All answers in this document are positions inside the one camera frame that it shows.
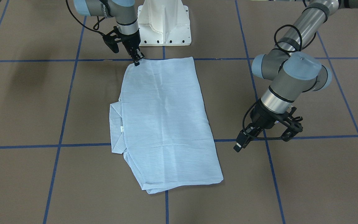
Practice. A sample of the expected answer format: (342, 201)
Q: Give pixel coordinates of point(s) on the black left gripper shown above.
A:
(262, 117)

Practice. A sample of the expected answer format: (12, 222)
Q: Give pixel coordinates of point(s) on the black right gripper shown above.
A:
(131, 42)

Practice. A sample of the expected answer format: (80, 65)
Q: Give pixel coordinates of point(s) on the light blue button-up shirt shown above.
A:
(159, 125)

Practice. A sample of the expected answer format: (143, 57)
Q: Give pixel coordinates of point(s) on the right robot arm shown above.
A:
(127, 29)

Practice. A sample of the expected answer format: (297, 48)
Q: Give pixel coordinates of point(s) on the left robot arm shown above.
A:
(291, 72)

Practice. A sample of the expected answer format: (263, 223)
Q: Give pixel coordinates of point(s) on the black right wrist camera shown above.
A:
(112, 38)

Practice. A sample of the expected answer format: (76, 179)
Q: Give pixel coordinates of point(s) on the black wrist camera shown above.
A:
(112, 38)
(292, 123)

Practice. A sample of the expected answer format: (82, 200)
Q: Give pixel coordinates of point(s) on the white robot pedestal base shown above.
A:
(164, 23)

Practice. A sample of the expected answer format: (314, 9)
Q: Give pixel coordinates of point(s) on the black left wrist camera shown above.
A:
(292, 123)

